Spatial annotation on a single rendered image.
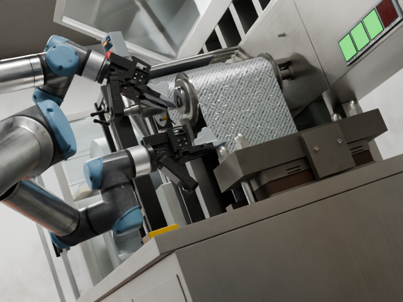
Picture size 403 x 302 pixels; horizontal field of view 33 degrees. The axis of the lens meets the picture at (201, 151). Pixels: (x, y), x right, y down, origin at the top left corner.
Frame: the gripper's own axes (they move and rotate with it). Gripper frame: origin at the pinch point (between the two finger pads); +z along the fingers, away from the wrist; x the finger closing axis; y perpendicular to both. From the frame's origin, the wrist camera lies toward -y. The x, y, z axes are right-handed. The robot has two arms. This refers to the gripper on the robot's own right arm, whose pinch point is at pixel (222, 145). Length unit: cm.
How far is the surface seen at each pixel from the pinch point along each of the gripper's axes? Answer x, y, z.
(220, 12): 33, 50, 31
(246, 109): -0.2, 7.2, 9.9
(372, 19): -36.4, 10.5, 29.4
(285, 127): -0.2, -0.1, 18.5
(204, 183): 7.8, -6.6, -5.1
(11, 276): 358, 25, -37
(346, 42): -24.5, 10.5, 29.4
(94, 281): 102, -15, -25
